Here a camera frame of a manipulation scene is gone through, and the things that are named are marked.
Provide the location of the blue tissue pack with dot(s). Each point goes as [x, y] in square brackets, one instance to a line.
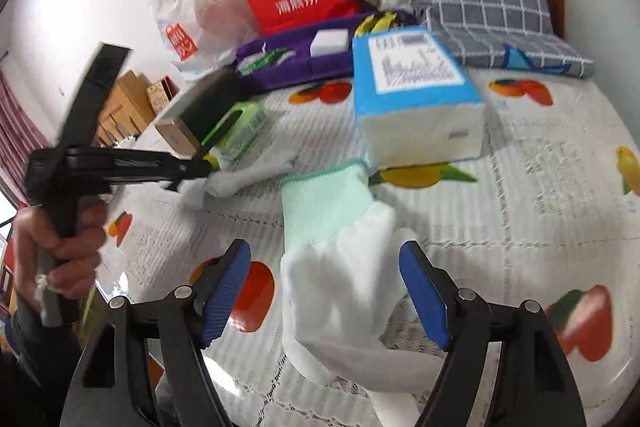
[415, 107]

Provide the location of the light green tissue packet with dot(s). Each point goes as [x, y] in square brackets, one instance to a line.
[245, 132]

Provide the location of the person's left forearm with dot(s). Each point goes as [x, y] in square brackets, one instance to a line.
[35, 357]

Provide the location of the red curtain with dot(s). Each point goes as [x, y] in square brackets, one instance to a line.
[20, 127]

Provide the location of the brown cardboard box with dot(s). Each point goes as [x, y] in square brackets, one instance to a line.
[122, 107]

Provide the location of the person's left hand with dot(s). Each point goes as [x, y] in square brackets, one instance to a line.
[75, 257]

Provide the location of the white plastic shopping bag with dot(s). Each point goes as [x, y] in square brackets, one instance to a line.
[195, 22]

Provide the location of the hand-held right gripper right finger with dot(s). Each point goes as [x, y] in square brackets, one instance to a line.
[425, 299]

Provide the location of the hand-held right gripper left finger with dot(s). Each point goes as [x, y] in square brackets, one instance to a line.
[227, 294]

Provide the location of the fruit print bed sheet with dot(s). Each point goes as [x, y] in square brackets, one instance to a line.
[540, 187]

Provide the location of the patterned gift box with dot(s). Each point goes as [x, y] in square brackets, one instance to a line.
[161, 93]

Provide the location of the dark green book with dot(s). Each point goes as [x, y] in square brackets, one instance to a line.
[200, 107]

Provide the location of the white mesh pouch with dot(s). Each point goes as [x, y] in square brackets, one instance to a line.
[330, 43]

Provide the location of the yellow and black pouch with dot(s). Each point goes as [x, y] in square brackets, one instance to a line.
[382, 22]

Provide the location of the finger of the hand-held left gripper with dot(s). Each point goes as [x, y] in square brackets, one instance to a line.
[182, 177]
[220, 129]

